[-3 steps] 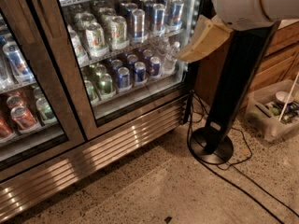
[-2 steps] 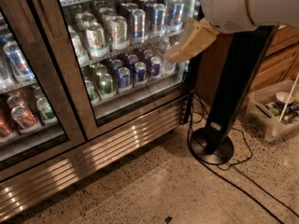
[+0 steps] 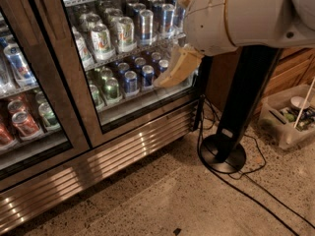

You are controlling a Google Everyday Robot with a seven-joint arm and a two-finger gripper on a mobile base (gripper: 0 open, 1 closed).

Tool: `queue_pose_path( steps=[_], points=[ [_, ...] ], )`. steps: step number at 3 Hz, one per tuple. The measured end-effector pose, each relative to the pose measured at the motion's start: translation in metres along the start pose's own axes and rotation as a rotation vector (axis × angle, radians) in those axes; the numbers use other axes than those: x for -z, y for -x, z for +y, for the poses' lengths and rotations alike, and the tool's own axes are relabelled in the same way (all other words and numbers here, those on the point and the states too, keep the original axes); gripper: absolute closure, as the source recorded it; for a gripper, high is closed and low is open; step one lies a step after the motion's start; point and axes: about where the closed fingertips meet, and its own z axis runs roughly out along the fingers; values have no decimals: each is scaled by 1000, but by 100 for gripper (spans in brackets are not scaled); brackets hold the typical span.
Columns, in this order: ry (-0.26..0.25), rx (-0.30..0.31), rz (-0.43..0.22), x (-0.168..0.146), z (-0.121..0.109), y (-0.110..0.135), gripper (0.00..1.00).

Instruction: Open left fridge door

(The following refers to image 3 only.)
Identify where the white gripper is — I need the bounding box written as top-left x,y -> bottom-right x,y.
154,0 -> 236,88

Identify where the glass fridge door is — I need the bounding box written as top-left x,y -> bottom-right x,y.
35,0 -> 205,146
0,0 -> 89,192

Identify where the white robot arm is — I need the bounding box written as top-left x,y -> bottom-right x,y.
154,0 -> 315,88

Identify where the stainless steel display fridge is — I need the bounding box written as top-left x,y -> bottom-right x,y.
0,0 -> 208,234

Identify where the tall silver can right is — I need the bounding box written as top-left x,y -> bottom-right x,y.
174,4 -> 185,32

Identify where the tall silver can middle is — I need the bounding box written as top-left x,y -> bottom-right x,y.
158,4 -> 175,38

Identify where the tall silver blue can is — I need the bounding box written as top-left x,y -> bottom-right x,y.
138,10 -> 156,45

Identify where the blue can front right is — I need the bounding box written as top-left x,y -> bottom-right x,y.
157,59 -> 169,74

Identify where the blue can front middle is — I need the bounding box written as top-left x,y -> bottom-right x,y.
142,65 -> 155,89

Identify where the white green can right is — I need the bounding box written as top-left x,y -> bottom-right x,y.
116,17 -> 137,52

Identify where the white green can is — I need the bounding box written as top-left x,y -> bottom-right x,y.
116,17 -> 137,52
91,24 -> 114,60

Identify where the blue can front left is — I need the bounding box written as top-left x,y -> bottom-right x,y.
124,71 -> 139,95

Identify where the white green can front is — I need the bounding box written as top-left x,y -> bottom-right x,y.
91,24 -> 114,60

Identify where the green can bottom shelf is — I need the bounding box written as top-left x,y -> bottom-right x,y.
104,78 -> 122,104

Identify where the wooden counter cabinet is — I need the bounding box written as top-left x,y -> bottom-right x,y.
205,48 -> 315,111

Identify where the black tower fan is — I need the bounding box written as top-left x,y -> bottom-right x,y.
198,45 -> 283,174

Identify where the clear plastic storage bin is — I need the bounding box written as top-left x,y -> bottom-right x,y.
258,85 -> 315,149

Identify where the green soda can left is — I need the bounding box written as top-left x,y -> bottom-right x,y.
38,102 -> 60,131

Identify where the red soda can front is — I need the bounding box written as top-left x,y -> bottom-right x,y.
12,111 -> 42,140

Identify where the red soda can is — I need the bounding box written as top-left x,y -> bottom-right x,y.
12,111 -> 42,140
7,99 -> 28,115

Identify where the red soda can rear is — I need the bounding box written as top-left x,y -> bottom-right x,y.
7,99 -> 28,115

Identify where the red can at edge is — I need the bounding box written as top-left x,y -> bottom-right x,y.
0,123 -> 17,149

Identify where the black power cable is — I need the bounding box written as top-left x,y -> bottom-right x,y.
196,96 -> 315,236

